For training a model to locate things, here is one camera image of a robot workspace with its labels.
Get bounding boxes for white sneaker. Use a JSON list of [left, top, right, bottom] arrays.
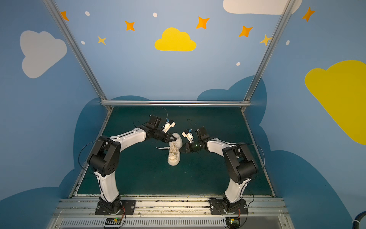
[[168, 133, 183, 166]]

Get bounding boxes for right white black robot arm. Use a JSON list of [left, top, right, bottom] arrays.
[[179, 127, 259, 215]]

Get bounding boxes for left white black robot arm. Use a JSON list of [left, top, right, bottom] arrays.
[[87, 115, 177, 215]]

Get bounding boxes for rear aluminium crossbar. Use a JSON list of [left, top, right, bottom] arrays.
[[101, 100, 251, 107]]

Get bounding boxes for right small circuit board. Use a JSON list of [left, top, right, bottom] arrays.
[[226, 218, 240, 229]]

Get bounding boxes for small circuit board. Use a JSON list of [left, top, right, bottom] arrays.
[[226, 218, 240, 229], [104, 218, 122, 229]]

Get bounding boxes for left small circuit board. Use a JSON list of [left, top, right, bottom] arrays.
[[104, 218, 122, 229]]

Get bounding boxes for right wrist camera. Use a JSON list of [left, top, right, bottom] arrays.
[[182, 129, 194, 143]]

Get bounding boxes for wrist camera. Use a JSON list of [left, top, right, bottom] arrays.
[[182, 129, 194, 143], [162, 119, 175, 133]]

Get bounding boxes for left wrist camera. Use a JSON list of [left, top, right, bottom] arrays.
[[162, 119, 175, 133]]

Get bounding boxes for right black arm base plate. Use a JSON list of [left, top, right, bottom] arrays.
[[208, 198, 248, 215]]

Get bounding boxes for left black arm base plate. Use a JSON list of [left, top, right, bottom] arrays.
[[95, 198, 136, 216]]

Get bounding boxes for aluminium rail base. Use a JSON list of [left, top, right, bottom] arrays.
[[47, 195, 294, 229]]

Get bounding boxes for left aluminium frame post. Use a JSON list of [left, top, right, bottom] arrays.
[[43, 0, 107, 101]]

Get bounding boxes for aluminium frame post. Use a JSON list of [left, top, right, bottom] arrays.
[[43, 0, 107, 101], [241, 0, 296, 115]]

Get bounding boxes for right aluminium frame post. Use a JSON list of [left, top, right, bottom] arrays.
[[241, 0, 296, 115]]

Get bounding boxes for grey corrugated hose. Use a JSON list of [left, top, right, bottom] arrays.
[[352, 211, 366, 229]]

